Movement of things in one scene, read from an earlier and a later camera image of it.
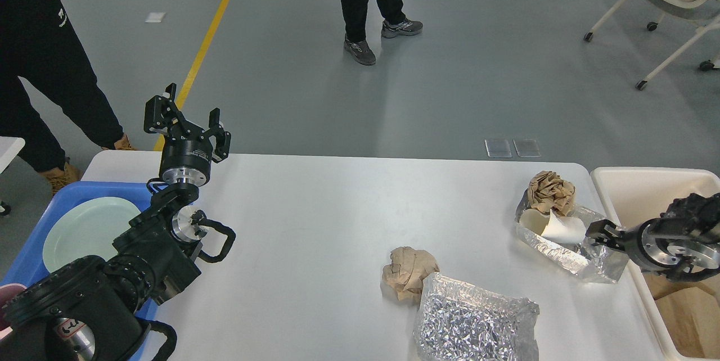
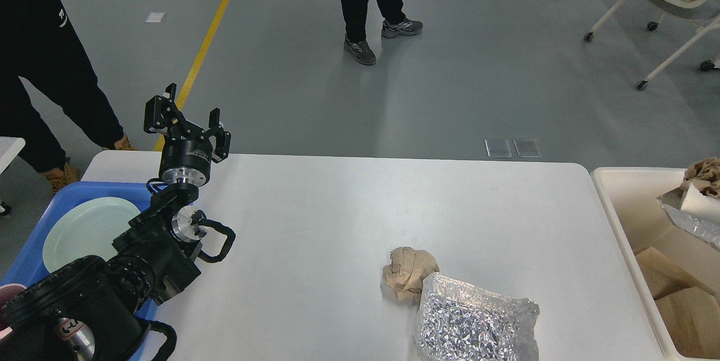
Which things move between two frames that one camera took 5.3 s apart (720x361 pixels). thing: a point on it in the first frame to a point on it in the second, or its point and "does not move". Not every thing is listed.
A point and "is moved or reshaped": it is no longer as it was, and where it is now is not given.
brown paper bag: (693, 316) does not move
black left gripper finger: (162, 116) does not move
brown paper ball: (405, 275) does not move
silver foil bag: (588, 260) is moved or reshaped
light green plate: (86, 228) does not move
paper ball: (547, 192) to (705, 175)
